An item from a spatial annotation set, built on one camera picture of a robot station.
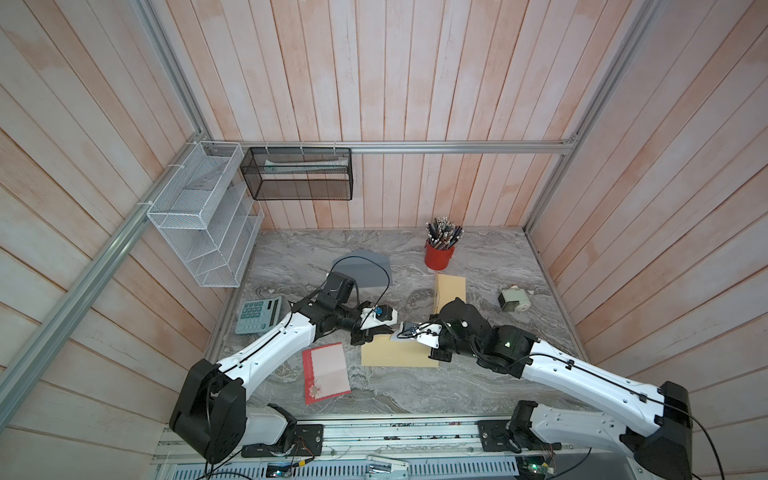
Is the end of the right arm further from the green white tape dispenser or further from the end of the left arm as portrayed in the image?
the green white tape dispenser

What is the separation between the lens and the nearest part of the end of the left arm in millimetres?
601

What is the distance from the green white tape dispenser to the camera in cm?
96

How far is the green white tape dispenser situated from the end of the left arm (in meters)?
0.50
